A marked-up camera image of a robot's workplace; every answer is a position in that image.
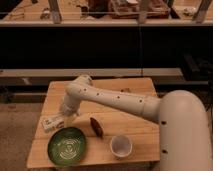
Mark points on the brown chocolate bar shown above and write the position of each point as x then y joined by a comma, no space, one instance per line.
125,90

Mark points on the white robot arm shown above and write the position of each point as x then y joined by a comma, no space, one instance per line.
184,133

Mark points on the wooden folding table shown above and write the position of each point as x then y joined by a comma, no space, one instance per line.
144,134

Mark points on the white paper cup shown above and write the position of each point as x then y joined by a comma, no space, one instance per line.
121,146

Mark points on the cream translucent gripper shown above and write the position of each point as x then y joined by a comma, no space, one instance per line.
70,117

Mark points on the white labelled bottle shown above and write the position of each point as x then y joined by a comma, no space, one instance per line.
52,123

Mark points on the long workbench shelf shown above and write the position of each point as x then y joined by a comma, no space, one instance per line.
98,13

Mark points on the green ceramic bowl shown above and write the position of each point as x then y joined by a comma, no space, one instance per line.
67,147

